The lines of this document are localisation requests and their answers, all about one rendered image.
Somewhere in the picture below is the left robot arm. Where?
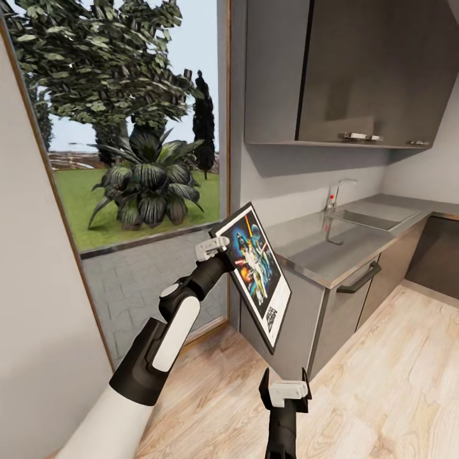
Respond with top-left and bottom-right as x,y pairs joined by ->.
54,237 -> 237,459

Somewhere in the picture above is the poster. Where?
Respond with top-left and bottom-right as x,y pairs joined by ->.
208,202 -> 293,355

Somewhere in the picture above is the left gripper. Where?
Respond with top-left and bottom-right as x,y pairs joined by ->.
196,249 -> 237,287

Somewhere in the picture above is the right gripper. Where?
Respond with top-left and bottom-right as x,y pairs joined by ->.
258,368 -> 312,437

